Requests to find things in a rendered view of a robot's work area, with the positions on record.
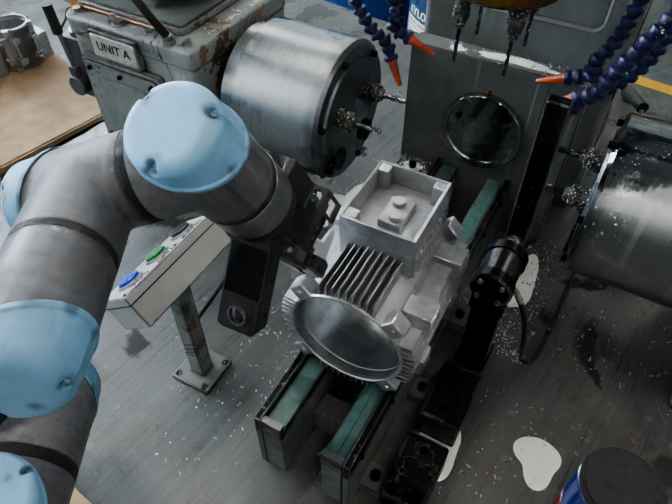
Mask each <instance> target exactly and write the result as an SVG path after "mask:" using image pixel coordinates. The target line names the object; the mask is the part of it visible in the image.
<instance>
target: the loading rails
mask: <svg viewBox="0 0 672 504"><path fill-rule="evenodd" d="M442 162H443V159H442V158H439V157H438V158H437V160H436V161H435V162H434V164H433V165H432V167H431V168H430V169H429V171H428V172H427V174H426V175H429V176H432V177H435V178H438V179H441V180H444V181H447V182H450V183H452V188H451V193H450V198H449V203H448V207H449V208H448V213H449V209H450V204H451V199H452V194H453V189H454V183H455V178H456V174H457V168H455V167H452V166H449V165H446V164H443V165H442ZM509 184H510V181H509V180H504V182H503V183H500V182H497V181H494V180H491V179H487V181H486V182H485V184H484V186H483V187H482V189H481V191H480V192H479V194H478V196H477V197H476V199H475V201H474V202H473V204H472V206H471V207H470V209H469V211H468V213H467V214H466V216H465V218H464V219H463V221H462V223H461V226H462V227H463V228H464V230H463V232H462V234H461V235H460V237H459V239H457V240H459V241H461V242H464V243H466V244H468V246H467V248H466V249H469V253H468V254H469V257H468V259H469V262H468V267H467V270H466V272H465V274H464V276H463V278H462V280H461V282H460V284H459V286H458V288H457V290H456V292H455V293H457V294H458V298H457V302H456V306H455V309H454V311H453V313H452V315H451V317H450V319H449V320H448V321H447V320H444V319H441V321H440V323H439V325H438V327H437V329H436V331H435V333H434V335H433V337H432V339H431V341H430V343H429V346H431V347H432V349H433V348H434V346H435V344H436V342H437V340H438V338H439V336H440V334H441V333H442V331H443V329H444V327H445V326H446V327H449V328H451V329H453V330H456V331H458V332H460V333H463V332H464V331H465V327H466V324H467V320H468V316H469V313H470V310H468V309H465V308H463V307H461V306H458V305H457V303H458V301H459V299H460V297H461V295H462V293H463V291H464V290H465V288H466V286H467V284H468V282H469V280H470V278H471V276H472V275H473V273H474V271H475V269H476V267H477V265H478V266H480V265H481V263H482V261H483V259H484V253H485V251H486V249H487V247H488V245H489V243H490V241H491V239H492V237H493V235H494V233H495V231H496V229H497V226H498V222H499V219H500V215H501V212H502V208H503V205H504V201H505V198H506V194H507V191H508V187H509ZM448 213H447V215H448ZM432 349H431V351H432ZM344 379H345V378H344V377H343V373H340V375H338V372H337V370H336V369H335V371H334V372H332V367H331V366H329V368H328V369H327V368H326V363H325V362H324V363H323V364H322V365H321V362H320V359H319V358H318V357H317V356H316V355H314V354H307V355H305V354H304V353H303V352H302V351H300V353H299V354H298V355H297V357H296V358H295V360H294V361H293V362H292V364H291V365H290V367H289V368H288V369H287V371H286V372H285V374H284V375H283V377H282V378H281V379H280V381H279V382H278V384H277V385H276V386H275V388H274V389H273V391H272V392H271V393H270V395H269V396H268V398H267V399H266V400H265V402H264V403H263V405H262V406H261V408H260V409H259V410H258V412H257V413H256V415H255V416H254V422H255V429H256V431H257V435H258V440H259V445H260V449H261V454H262V458H263V459H264V460H266V461H268V460H269V463H271V464H273V465H275V466H276V467H278V468H280V469H282V470H283V471H285V472H286V471H287V470H288V468H289V466H290V465H291V463H292V462H293V460H294V458H295V457H296V455H297V454H298V452H299V450H300V449H301V447H302V446H303V444H304V443H305V441H306V439H307V438H308V436H309V435H310V433H311V431H312V430H313V428H314V427H317V428H319V429H321V430H323V431H325V432H326V433H328V434H330V435H332V436H334V437H333V439H332V440H331V442H330V444H329V445H328V447H327V449H326V448H324V449H323V451H322V452H321V470H322V493H323V494H325V495H327V496H329V497H330V498H332V499H334V500H336V501H337V502H339V503H341V502H342V504H350V503H351V501H352V499H353V497H354V496H355V494H356V492H357V490H358V488H359V489H361V490H362V491H364V492H366V493H368V494H370V495H371V496H373V497H375V498H377V499H378V496H379V490H380V488H381V486H382V484H383V482H384V480H385V478H386V476H387V474H388V472H389V470H390V469H388V468H386V467H384V466H382V465H380V464H378V463H376V462H375V461H373V460H374V458H375V456H376V454H377V452H378V451H379V449H380V447H381V445H382V443H383V441H384V439H385V437H386V436H387V434H388V432H389V430H390V428H391V426H392V424H393V423H394V421H395V419H396V417H397V415H398V413H399V411H400V409H401V408H402V406H403V404H404V402H405V400H406V399H408V400H410V401H412V402H414V403H416V404H418V405H420V406H422V405H423V403H424V401H425V399H426V397H427V395H428V393H429V392H430V390H431V388H432V386H433V384H434V382H433V381H431V380H429V379H427V378H424V377H422V376H420V375H418V374H416V373H414V374H413V376H412V378H410V380H409V381H407V383H404V382H401V383H400V385H399V387H398V389H397V390H396V391H383V390H382V389H381V388H380V387H379V386H378V384H377V383H376V382H371V383H370V385H369V387H368V386H367V382H366V383H365V385H364V387H363V388H362V390H361V392H360V393H359V395H358V397H357V398H356V400H355V402H354V404H353V405H351V404H349V403H347V402H345V401H343V400H341V399H339V398H337V397H335V396H334V395H335V393H336V392H337V390H338V388H339V387H340V385H341V384H342V382H343V380H344Z"/></svg>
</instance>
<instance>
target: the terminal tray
mask: <svg viewBox="0 0 672 504"><path fill-rule="evenodd" d="M384 165H387V166H389V169H387V170H385V169H383V166H384ZM438 183H442V184H443V185H444V186H443V187H442V188H439V187H437V184H438ZM451 188H452V183H450V182H447V181H444V180H441V179H438V178H435V177H432V176H429V175H426V174H423V173H420V172H417V171H414V170H411V169H408V168H404V167H401V166H398V165H395V164H392V163H389V162H386V161H383V160H381V161H380V163H379V164H378V165H377V167H376V168H375V169H374V171H373V172H372V173H371V175H370V176H369V177H368V178H367V180H366V181H365V182H364V184H363V185H362V186H361V188H360V189H359V190H358V192H357V193H356V194H355V195H354V197H353V198H352V199H351V201H350V202H349V203H348V205H347V206H346V207H345V209H344V210H343V211H342V212H341V214H340V222H339V237H340V252H342V251H343V250H344V248H345V247H346V245H347V244H348V243H350V250H351V248H352V247H353V245H354V244H356V252H357V250H358V249H359V247H360V246H361V245H363V253H364V252H365V250H366V249H367V247H369V255H371V253H372V252H373V250H374V249H376V257H378V256H379V254H380V253H381V252H383V253H382V254H383V258H382V260H383V261H384V260H385V258H386V257H387V255H389V264H390V265H391V263H392V262H393V260H394V259H396V266H395V268H397V269H398V267H399V265H400V264H401V263H403V264H402V273H403V274H404V275H405V276H406V277H408V278H409V279H411V278H416V273H417V271H418V272H419V271H420V265H423V264H424V258H425V259H426V258H427V256H428V252H431V247H432V246H434V244H435V240H438V236H439V234H441V232H442V227H443V224H444V223H445V222H446V218H447V213H448V208H449V207H448V203H449V198H450V193H451ZM350 210H355V211H356V213H355V214H350V213H349V211H350ZM407 231H413V232H414V235H412V236H409V235H407Z"/></svg>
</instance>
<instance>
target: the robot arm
mask: <svg viewBox="0 0 672 504"><path fill-rule="evenodd" d="M1 188H2V190H3V193H4V197H3V198H2V199H1V206H2V210H3V213H4V216H5V218H6V221H7V223H8V224H9V226H10V228H11V230H10V232H9V234H8V235H7V237H6V239H5V241H4V243H3V245H2V247H1V249H0V504H70V500H71V497H72V493H73V490H74V486H75V482H76V479H77V475H78V472H79V469H80V465H81V462H82V458H83V455H84V451H85V448H86V444H87V441H88V437H89V434H90V430H91V427H92V423H93V421H94V419H95V417H96V415H97V412H98V407H99V401H98V400H99V396H100V392H101V380H100V377H99V374H98V372H97V370H96V369H95V367H94V366H93V365H92V363H91V362H90V360H91V358H92V356H93V354H94V353H95V351H96V349H97V346H98V343H99V338H100V327H101V324H102V320H103V317H104V314H105V310H106V307H107V304H108V300H109V297H110V294H111V291H112V287H113V284H114V281H115V279H116V275H117V273H118V270H119V267H120V264H121V260H122V257H123V254H124V251H125V248H126V244H127V241H128V238H129V234H130V231H131V230H133V229H134V228H138V227H141V226H145V225H149V224H153V223H157V222H160V221H164V220H167V219H168V218H172V217H176V216H179V215H183V214H187V213H191V212H198V213H200V214H201V215H203V216H204V217H206V218H207V219H209V220H210V221H212V222H213V223H215V224H216V225H218V226H219V227H221V228H222V229H223V230H225V231H226V232H228V233H230V234H231V241H230V247H229V253H228V259H227V265H226V271H225V277H224V283H223V289H222V295H221V301H220V307H219V312H218V322H219V323H220V324H221V325H223V326H225V327H227V328H230V329H232V330H234V331H237V332H239V333H241V334H244V335H246V336H248V337H252V336H254V335H255V334H256V333H258V332H259V331H261V330H262V329H263V328H265V327H266V325H267V320H268V315H269V310H270V305H271V300H272V295H273V290H274V285H275V280H276V275H277V270H278V265H279V261H280V262H282V263H284V264H286V265H288V266H289V267H291V268H293V269H295V270H297V271H299V272H301V273H303V274H306V275H308V276H310V277H314V278H321V279H322V278H323V277H324V275H325V272H326V270H327V268H328V264H327V262H326V261H325V260H326V257H327V255H328V252H329V249H330V247H331V244H332V242H333V239H334V235H335V231H334V229H333V228H331V229H329V231H328V232H327V233H326V234H325V236H324V237H323V238H322V239H321V240H319V239H318V238H317V237H318V235H320V232H321V230H322V228H323V226H324V224H325V222H326V220H327V221H328V222H329V223H330V224H332V225H333V223H334V221H335V219H336V217H337V215H338V213H339V211H340V208H341V205H340V204H339V202H338V201H337V199H336V198H335V197H334V195H333V194H332V192H331V191H330V190H329V189H327V188H325V187H322V186H319V185H317V184H315V183H314V182H313V181H312V180H311V178H310V177H309V176H308V175H307V173H306V172H305V171H304V169H303V168H302V167H301V165H300V164H299V163H298V162H297V160H295V159H292V158H289V157H286V156H281V155H279V154H277V153H275V152H272V151H270V150H267V149H263V147H262V146H261V145H260V144H259V143H258V142H257V140H256V139H255V138H254V137H253V136H252V135H251V133H250V132H249V131H248V130H247V128H246V126H245V124H244V123H243V121H242V119H241V118H240V117H239V116H238V115H237V113H236V112H235V111H233V110H232V109H231V108H230V107H228V106H227V105H225V104H224V103H222V102H221V101H220V100H219V99H218V98H217V97H216V96H215V95H214V94H213V93H212V92H211V91H210V90H208V89H207V88H205V87H204V86H201V85H199V84H196V83H193V82H189V81H172V82H167V83H164V84H161V85H159V86H156V87H154V88H153V89H151V93H149V94H148V95H147V96H146V97H145V98H144V99H143V100H141V99H140V100H138V101H137V102H136V103H135V105H134V106H133V107H132V109H131V111H130V112H129V114H128V116H127V119H126V122H125V126H124V129H122V130H119V131H115V132H112V133H109V134H105V135H102V136H99V137H95V138H92V139H89V140H85V141H82V142H78V143H75V144H72V145H68V146H58V147H53V148H50V149H47V150H45V151H42V152H41V153H39V154H37V155H36V156H35V157H32V158H29V159H26V160H24V161H21V162H19V163H17V164H15V165H14V166H12V167H11V168H10V169H9V170H8V172H7V173H6V175H5V176H4V179H3V181H2V185H1ZM317 191H320V192H321V194H322V196H321V199H320V200H319V198H318V197H317ZM313 193H314V194H315V195H314V194H313ZM330 199H331V200H332V201H333V203H334V204H335V206H334V208H333V210H332V213H331V215H330V217H329V216H328V214H327V213H326V211H327V209H328V207H329V204H328V203H329V201H330Z"/></svg>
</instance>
